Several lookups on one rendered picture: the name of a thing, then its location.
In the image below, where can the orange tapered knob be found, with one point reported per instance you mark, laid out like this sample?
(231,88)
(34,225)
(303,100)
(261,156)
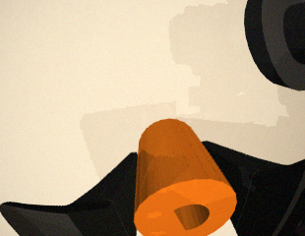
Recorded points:
(179,189)

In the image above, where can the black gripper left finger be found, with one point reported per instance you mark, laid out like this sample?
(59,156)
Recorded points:
(106,210)

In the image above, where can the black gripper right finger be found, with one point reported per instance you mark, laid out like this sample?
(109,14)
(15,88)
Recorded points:
(266,191)

